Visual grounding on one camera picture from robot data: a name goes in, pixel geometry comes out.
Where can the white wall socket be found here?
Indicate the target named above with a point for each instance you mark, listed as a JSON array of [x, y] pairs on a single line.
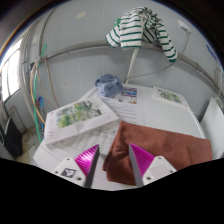
[[184, 26]]

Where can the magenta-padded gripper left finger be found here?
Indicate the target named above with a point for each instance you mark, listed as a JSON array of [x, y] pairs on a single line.
[[86, 160]]

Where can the thin booklet with green picture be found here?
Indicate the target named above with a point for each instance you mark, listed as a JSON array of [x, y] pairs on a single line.
[[169, 96]]

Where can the window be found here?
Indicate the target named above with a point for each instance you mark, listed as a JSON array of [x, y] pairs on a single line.
[[11, 71]]

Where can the crumpled blue cloth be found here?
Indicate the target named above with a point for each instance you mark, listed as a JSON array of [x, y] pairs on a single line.
[[108, 85]]

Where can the printed sheet with colour picture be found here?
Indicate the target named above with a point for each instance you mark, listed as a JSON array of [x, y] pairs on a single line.
[[125, 105]]

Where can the grey horizontal wall pipe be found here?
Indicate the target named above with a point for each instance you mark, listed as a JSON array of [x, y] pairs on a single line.
[[83, 46]]

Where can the brown towel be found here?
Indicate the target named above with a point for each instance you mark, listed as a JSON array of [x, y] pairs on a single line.
[[163, 145]]

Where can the white appliance cabinet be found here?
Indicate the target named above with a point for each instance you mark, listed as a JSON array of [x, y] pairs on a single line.
[[166, 116]]

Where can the white sheet with grid text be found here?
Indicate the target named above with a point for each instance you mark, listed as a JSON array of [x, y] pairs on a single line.
[[90, 138]]

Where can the picture book with green print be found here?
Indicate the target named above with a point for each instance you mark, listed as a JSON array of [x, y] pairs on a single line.
[[80, 116]]

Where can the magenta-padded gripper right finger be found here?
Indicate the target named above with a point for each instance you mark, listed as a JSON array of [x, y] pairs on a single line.
[[141, 160]]

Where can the green white striped shirt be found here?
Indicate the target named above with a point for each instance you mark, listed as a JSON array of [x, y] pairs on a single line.
[[133, 30]]

